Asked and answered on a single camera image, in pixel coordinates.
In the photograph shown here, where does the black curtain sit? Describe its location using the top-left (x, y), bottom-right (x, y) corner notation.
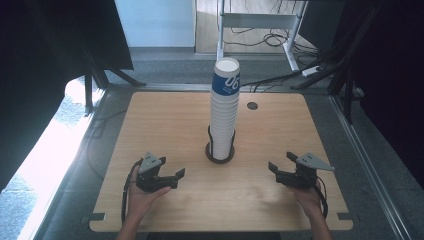
top-left (333, 0), bottom-right (424, 191)
top-left (0, 0), bottom-right (134, 193)

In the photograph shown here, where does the stack of white paper cups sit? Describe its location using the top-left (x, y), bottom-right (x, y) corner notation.
top-left (208, 57), bottom-right (241, 161)

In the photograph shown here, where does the white power strip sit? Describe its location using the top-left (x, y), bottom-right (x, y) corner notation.
top-left (301, 65), bottom-right (323, 78)

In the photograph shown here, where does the black power strip cable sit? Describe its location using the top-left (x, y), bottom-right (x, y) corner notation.
top-left (240, 71), bottom-right (304, 94)

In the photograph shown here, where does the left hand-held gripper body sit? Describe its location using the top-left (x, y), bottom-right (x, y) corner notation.
top-left (135, 152), bottom-right (178, 194)

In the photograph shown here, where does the right hand-held gripper cable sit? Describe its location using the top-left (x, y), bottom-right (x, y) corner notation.
top-left (315, 175), bottom-right (330, 220)

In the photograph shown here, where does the person's left hand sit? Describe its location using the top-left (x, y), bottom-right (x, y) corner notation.
top-left (127, 181), bottom-right (172, 221)

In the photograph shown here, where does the person's right hand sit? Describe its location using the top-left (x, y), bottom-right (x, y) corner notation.
top-left (288, 184), bottom-right (326, 221)

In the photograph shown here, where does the hand-held gripper cable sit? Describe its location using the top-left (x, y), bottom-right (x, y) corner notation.
top-left (315, 175), bottom-right (330, 220)
top-left (120, 159), bottom-right (144, 224)

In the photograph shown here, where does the black floor cable coil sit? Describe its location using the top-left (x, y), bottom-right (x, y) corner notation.
top-left (229, 26), bottom-right (321, 58)

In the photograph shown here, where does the left hand-held gripper cable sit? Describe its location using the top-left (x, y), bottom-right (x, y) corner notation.
top-left (120, 159), bottom-right (144, 224)

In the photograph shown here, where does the black metal stand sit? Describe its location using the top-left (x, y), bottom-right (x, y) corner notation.
top-left (83, 49), bottom-right (148, 116)
top-left (289, 6), bottom-right (381, 124)

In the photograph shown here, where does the thin black floor cable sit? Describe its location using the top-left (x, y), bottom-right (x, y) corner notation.
top-left (85, 109), bottom-right (128, 181)

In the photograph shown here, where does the black wire cup holder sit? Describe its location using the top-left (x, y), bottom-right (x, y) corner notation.
top-left (205, 124), bottom-right (236, 165)

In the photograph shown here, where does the aluminium floor rail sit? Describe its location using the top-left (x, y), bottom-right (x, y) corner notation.
top-left (328, 94), bottom-right (416, 240)

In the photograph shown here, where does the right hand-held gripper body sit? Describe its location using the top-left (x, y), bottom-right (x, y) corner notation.
top-left (275, 152), bottom-right (336, 190)

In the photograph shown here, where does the white metal desk frame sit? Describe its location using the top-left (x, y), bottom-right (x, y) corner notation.
top-left (215, 0), bottom-right (309, 73)

